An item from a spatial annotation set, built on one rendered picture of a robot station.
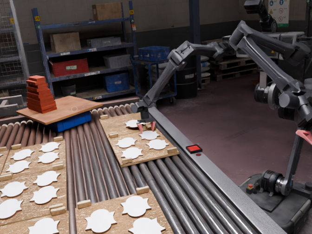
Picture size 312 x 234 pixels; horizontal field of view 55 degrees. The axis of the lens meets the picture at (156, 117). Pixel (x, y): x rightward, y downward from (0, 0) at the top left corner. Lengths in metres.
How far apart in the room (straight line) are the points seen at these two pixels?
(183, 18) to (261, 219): 6.64
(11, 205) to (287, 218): 1.81
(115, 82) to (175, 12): 2.31
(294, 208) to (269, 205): 0.18
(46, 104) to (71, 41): 3.78
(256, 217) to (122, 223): 0.54
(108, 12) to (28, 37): 1.67
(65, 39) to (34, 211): 4.90
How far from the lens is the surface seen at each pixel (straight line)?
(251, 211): 1.36
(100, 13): 6.20
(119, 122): 2.31
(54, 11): 6.70
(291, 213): 2.53
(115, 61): 6.33
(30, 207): 1.53
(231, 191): 1.47
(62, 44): 6.13
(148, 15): 7.22
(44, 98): 2.47
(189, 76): 5.89
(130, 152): 1.80
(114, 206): 1.38
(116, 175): 1.64
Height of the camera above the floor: 1.73
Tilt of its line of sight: 20 degrees down
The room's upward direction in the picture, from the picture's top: 5 degrees counter-clockwise
